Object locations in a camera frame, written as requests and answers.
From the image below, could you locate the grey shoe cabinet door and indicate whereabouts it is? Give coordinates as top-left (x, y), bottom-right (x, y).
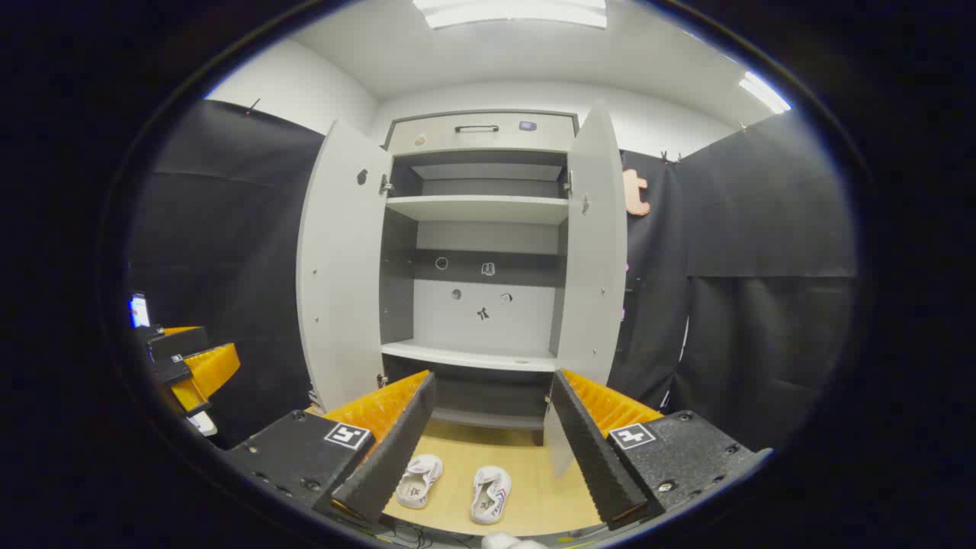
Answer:
top-left (543, 103), bottom-right (628, 477)
top-left (296, 118), bottom-right (393, 413)

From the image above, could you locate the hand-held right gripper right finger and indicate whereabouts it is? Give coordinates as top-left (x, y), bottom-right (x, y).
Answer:
top-left (549, 369), bottom-right (772, 532)

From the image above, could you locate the grey shoe cabinet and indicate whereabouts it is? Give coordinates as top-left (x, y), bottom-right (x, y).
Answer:
top-left (379, 111), bottom-right (578, 447)

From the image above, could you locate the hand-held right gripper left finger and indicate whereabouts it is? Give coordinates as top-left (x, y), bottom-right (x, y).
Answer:
top-left (221, 371), bottom-right (437, 527)

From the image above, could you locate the white canvas shoe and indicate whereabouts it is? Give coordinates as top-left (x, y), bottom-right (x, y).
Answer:
top-left (395, 454), bottom-right (444, 510)
top-left (470, 465), bottom-right (512, 525)

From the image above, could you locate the small ceiling light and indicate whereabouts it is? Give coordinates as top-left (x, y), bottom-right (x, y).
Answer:
top-left (738, 71), bottom-right (792, 114)

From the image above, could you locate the long ceiling light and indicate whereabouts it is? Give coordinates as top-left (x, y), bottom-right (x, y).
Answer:
top-left (412, 0), bottom-right (608, 30)

